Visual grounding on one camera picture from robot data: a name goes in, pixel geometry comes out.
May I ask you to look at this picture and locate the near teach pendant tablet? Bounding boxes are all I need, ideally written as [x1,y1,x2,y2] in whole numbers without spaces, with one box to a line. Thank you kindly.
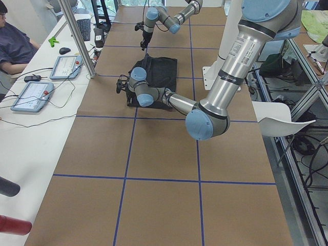
[10,81,54,113]

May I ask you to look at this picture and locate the black handheld remote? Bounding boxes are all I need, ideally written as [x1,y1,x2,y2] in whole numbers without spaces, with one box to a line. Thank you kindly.
[24,75,42,83]

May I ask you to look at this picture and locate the black keyboard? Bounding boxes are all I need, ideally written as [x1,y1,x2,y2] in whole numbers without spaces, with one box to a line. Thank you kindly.
[76,18,91,41]

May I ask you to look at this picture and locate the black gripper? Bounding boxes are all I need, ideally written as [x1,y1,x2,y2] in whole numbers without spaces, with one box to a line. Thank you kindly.
[140,31,152,51]
[127,91,136,102]

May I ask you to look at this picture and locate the seated person in blue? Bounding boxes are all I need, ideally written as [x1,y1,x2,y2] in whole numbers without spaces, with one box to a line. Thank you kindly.
[1,2,40,75]

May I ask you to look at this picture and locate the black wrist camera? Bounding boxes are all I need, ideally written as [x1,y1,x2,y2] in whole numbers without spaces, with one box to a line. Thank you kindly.
[134,22,144,31]
[116,79,128,94]

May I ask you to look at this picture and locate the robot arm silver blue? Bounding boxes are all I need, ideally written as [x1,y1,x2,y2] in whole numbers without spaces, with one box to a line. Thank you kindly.
[135,0,203,50]
[125,1,302,140]

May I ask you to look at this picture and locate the teach pendant tablet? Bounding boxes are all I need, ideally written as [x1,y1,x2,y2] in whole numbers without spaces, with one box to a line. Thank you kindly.
[50,55,83,80]
[10,81,54,113]

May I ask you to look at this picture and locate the aluminium frame post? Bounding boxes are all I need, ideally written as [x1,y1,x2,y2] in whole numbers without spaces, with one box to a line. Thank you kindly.
[58,0,96,78]

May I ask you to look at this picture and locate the black computer mouse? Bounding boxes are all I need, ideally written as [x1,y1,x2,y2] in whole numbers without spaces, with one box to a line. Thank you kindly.
[59,47,71,55]

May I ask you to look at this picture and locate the far teach pendant tablet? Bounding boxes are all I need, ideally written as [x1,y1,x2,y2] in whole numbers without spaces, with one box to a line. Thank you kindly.
[50,55,83,80]

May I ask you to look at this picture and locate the white plastic chair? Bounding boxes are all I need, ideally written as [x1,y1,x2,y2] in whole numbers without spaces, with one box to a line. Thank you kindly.
[252,101,315,137]

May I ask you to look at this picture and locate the black box with label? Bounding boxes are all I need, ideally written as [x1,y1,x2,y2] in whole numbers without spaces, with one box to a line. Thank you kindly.
[93,28,105,48]

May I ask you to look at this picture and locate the red bottle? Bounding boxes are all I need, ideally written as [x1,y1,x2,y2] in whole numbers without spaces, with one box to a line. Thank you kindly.
[1,215,32,235]

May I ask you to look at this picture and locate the black t-shirt with logo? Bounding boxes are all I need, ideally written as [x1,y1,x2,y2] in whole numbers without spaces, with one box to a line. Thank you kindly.
[127,53,177,110]

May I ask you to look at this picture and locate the green plastic clip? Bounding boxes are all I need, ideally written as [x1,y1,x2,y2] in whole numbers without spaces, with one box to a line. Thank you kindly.
[48,36,59,48]

